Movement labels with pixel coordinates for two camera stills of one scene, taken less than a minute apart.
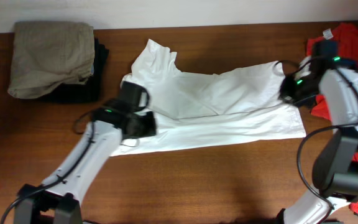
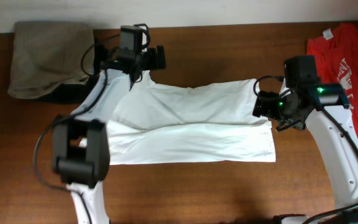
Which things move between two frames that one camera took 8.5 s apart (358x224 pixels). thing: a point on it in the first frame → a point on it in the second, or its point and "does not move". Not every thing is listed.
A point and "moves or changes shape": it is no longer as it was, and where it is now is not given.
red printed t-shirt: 357,47 does not move
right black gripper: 283,93 → 266,108
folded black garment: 78,93 does not move
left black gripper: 151,128 → 153,60
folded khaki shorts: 45,54 does not move
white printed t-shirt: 246,104 moves or changes shape
